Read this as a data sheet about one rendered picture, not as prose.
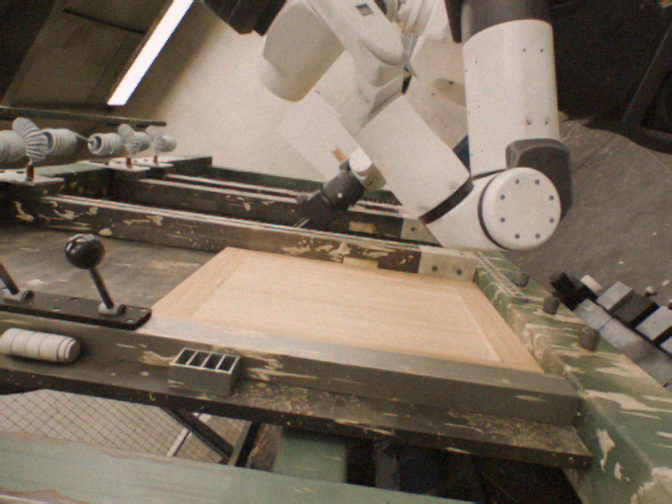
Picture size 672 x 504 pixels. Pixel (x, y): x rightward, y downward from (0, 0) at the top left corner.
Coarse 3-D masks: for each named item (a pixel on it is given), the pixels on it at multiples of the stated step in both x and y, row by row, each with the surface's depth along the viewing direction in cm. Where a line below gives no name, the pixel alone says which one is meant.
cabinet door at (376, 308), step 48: (192, 288) 72; (240, 288) 76; (288, 288) 79; (336, 288) 82; (384, 288) 86; (432, 288) 90; (336, 336) 63; (384, 336) 65; (432, 336) 67; (480, 336) 69
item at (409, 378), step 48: (0, 336) 52; (96, 336) 52; (144, 336) 51; (192, 336) 52; (240, 336) 54; (288, 336) 55; (288, 384) 52; (336, 384) 51; (384, 384) 51; (432, 384) 51; (480, 384) 50; (528, 384) 51
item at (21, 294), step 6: (0, 264) 49; (0, 270) 50; (6, 270) 51; (0, 276) 50; (6, 276) 51; (6, 282) 51; (12, 282) 52; (12, 288) 52; (18, 288) 53; (6, 294) 53; (12, 294) 52; (18, 294) 53; (24, 294) 53; (30, 294) 54; (12, 300) 53; (18, 300) 52; (24, 300) 53
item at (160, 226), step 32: (32, 128) 98; (32, 160) 99; (32, 192) 99; (32, 224) 100; (64, 224) 100; (96, 224) 99; (128, 224) 99; (160, 224) 98; (192, 224) 98; (224, 224) 98; (256, 224) 101; (320, 256) 98; (352, 256) 98; (384, 256) 97; (416, 256) 97; (448, 256) 96
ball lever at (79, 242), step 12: (72, 240) 45; (84, 240) 45; (96, 240) 46; (72, 252) 44; (84, 252) 44; (96, 252) 45; (72, 264) 45; (84, 264) 45; (96, 264) 46; (96, 276) 48; (108, 300) 51; (108, 312) 52; (120, 312) 53
